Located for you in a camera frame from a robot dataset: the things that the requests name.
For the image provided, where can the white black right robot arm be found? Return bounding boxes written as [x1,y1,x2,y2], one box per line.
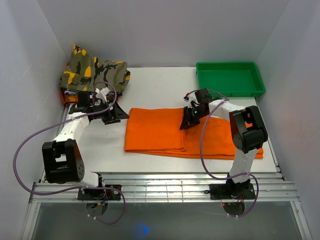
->
[180,88,268,202]

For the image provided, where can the camouflage folded trousers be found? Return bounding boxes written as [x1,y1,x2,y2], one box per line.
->
[59,45,131,94]

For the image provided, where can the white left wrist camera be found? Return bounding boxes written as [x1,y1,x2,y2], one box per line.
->
[95,87,110,103]

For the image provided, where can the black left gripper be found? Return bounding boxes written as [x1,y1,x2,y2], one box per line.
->
[90,97,129,125]

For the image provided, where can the orange trousers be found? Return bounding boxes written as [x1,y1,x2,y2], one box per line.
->
[124,107,265,160]

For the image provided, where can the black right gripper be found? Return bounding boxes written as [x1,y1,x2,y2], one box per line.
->
[180,106,208,131]

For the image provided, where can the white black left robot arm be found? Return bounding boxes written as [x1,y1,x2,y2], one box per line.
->
[42,92,130,200]

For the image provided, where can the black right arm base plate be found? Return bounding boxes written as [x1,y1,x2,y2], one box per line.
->
[207,183,256,200]

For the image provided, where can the stack of folded trousers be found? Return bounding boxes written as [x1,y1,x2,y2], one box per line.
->
[61,86,115,106]

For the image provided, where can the green plastic tray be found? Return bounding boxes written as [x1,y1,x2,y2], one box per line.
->
[196,61,266,98]

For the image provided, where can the aluminium table frame rail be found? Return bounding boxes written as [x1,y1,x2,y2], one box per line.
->
[28,172,301,204]

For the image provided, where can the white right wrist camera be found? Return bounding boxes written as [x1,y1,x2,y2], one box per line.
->
[183,95,199,109]

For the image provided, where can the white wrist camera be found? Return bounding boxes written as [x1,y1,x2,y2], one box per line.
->
[95,87,110,103]
[183,95,199,109]

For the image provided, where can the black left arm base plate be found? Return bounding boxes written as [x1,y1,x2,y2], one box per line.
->
[77,188,121,201]

